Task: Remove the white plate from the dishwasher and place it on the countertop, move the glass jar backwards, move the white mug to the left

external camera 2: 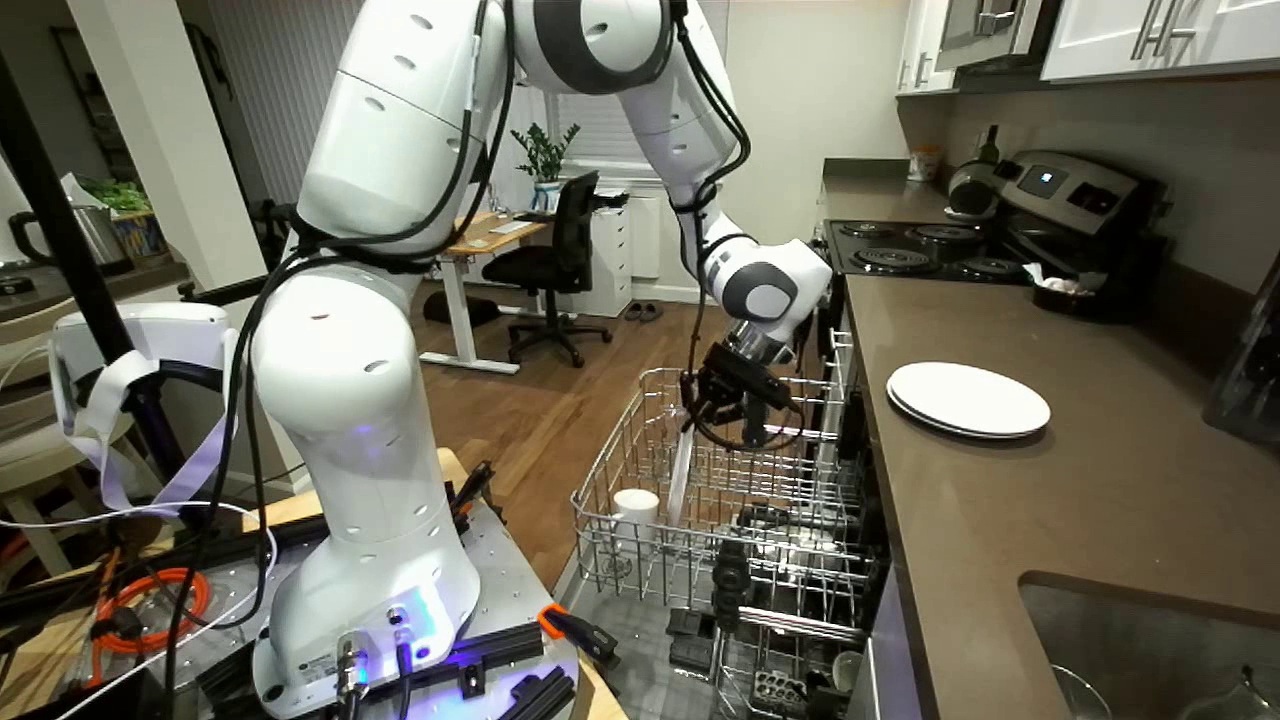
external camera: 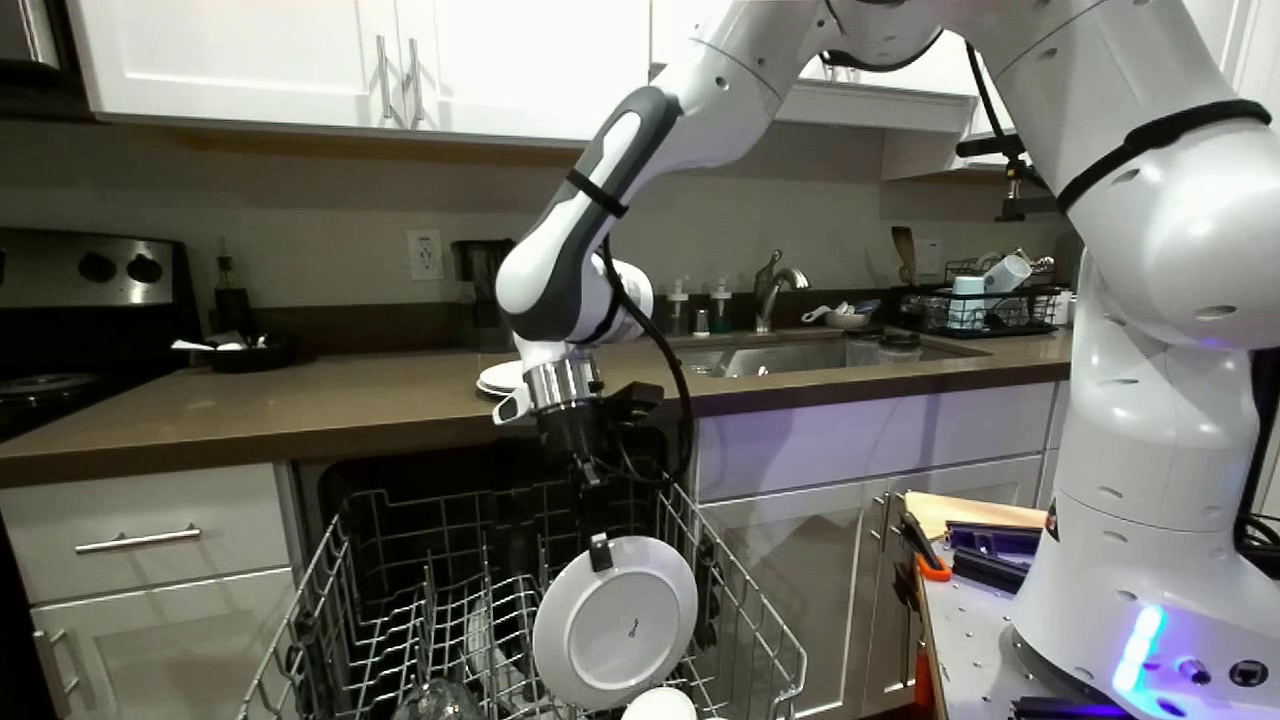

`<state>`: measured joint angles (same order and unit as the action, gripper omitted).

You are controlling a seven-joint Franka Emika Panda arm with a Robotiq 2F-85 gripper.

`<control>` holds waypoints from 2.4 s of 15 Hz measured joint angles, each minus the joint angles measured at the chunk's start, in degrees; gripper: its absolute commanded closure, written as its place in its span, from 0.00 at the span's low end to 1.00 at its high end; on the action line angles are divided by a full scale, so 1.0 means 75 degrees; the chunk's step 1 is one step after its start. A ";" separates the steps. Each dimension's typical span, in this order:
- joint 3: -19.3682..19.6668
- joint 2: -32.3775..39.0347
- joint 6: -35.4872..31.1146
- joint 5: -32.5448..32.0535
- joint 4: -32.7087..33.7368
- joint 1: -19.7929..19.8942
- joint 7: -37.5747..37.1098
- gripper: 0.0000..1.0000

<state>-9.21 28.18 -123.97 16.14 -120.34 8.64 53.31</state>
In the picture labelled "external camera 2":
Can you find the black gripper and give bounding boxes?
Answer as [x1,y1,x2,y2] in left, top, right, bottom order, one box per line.
[686,325,805,453]

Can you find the white cup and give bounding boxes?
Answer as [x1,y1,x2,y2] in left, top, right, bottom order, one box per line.
[610,485,670,566]

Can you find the metal robot table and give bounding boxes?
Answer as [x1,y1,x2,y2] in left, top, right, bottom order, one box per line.
[0,490,632,720]

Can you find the black steel stove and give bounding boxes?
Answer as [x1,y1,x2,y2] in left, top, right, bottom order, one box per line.
[813,146,1178,327]

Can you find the wooden desk white legs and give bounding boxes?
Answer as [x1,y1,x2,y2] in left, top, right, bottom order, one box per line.
[412,206,557,379]

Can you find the green potted plant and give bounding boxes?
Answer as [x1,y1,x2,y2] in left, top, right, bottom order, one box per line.
[509,116,587,219]

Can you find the black kettle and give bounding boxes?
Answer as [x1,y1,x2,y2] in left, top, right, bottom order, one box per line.
[939,124,1028,223]

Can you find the black pan with cloth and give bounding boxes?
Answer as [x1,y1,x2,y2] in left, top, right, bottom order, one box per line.
[1018,254,1140,327]

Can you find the drinking glass in sink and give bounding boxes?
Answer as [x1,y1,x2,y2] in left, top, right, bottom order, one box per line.
[1044,661,1120,720]

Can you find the steel kitchen sink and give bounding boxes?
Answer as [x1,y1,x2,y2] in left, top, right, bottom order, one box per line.
[1018,573,1280,720]

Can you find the white box device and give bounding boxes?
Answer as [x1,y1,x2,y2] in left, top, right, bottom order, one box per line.
[44,301,241,444]

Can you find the glass coffee pot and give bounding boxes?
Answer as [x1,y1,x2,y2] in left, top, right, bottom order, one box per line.
[3,166,141,271]

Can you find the black slanted pole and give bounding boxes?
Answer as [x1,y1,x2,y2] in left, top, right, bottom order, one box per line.
[0,50,194,490]

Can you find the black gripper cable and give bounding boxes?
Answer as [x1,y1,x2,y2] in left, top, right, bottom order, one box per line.
[681,195,813,455]

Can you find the orange handled black tool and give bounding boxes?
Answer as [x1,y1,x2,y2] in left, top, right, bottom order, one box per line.
[538,600,624,673]

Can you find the white wire dish rack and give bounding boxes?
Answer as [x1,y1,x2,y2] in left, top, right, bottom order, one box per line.
[551,554,891,720]

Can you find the lower wire dish rack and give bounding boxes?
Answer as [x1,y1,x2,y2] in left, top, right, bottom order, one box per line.
[659,582,887,720]

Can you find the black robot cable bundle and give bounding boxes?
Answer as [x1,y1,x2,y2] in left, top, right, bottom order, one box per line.
[155,0,529,720]

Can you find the purple white strap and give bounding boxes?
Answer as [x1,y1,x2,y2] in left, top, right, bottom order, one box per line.
[55,346,241,528]

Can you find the white upper cabinets with handles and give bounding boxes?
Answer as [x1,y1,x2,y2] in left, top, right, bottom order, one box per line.
[891,0,1280,101]

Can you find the orange cable coil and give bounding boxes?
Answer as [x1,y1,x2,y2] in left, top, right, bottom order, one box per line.
[84,565,216,661]

